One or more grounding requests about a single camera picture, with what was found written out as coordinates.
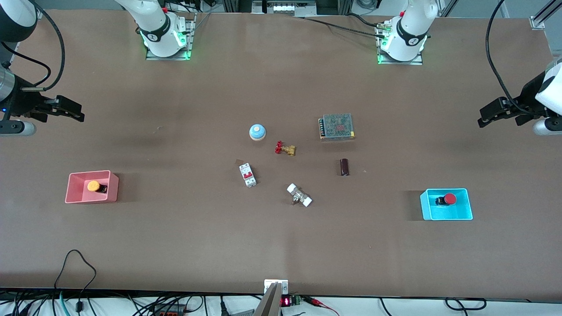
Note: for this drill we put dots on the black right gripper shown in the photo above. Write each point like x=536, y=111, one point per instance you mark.
x=25, y=103

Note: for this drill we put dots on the red digit display module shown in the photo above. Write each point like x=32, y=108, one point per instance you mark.
x=286, y=301

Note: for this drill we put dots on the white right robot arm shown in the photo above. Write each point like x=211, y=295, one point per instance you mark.
x=162, y=26

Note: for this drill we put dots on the orange power strip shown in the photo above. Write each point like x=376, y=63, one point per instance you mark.
x=169, y=312

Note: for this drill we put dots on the metal mesh power supply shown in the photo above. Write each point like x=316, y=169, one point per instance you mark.
x=337, y=126

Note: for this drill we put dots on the blue dome button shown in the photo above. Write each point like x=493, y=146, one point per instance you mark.
x=257, y=131

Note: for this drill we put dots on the red push button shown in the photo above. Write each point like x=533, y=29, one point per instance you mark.
x=450, y=199

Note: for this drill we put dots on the steel valve white caps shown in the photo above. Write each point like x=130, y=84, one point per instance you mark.
x=299, y=195

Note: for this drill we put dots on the yellow push button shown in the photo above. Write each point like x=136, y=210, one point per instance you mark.
x=93, y=186

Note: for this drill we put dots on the cyan plastic bin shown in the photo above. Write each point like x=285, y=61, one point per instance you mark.
x=448, y=213

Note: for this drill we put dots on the white mount bracket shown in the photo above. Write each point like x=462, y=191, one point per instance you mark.
x=284, y=285

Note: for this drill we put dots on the pink plastic bin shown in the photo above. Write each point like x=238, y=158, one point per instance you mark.
x=79, y=195

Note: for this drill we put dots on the white circuit breaker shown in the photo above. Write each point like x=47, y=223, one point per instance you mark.
x=247, y=174

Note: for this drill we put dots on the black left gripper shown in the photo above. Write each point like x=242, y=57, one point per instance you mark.
x=528, y=102

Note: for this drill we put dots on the dark cylindrical capacitor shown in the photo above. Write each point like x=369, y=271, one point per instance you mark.
x=344, y=167

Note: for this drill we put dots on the grey camera mount bar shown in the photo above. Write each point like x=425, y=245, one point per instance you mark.
x=270, y=303

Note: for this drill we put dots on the red clip lead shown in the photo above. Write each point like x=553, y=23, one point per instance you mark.
x=317, y=301

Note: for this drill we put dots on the lit control box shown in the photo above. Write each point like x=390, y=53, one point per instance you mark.
x=283, y=8

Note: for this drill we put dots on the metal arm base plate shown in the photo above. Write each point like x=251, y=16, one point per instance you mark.
x=401, y=62
x=189, y=39

